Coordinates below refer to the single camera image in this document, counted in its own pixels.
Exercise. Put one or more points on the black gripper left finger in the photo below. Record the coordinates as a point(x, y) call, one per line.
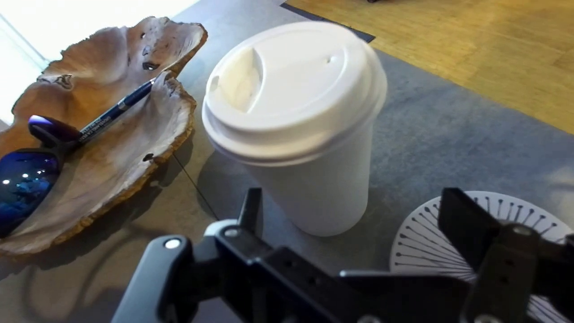
point(251, 213)

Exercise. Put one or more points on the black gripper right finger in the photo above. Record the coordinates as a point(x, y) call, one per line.
point(467, 227)

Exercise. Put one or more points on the white paper cup with lid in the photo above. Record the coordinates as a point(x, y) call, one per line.
point(298, 119)

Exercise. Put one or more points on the round white patterned coaster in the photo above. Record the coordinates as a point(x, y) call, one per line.
point(418, 240)

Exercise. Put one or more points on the brown wooden bowl tray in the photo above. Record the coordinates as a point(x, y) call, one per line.
point(119, 150)

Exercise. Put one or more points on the blue ballpoint pen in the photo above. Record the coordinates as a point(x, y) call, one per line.
point(117, 110)

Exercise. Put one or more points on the blue mirrored sunglasses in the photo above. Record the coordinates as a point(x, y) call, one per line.
point(27, 180)

